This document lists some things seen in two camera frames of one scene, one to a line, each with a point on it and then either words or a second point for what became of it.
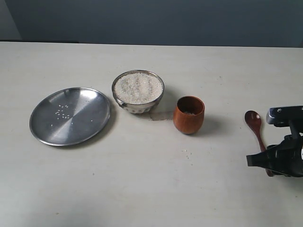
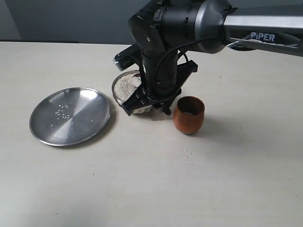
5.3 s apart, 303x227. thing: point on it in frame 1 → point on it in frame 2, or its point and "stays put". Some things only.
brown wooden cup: [188, 114] stays put
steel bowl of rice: [138, 91] stays put
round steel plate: [70, 116] stays put
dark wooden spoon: [253, 118] → [138, 74]
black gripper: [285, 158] → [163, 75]
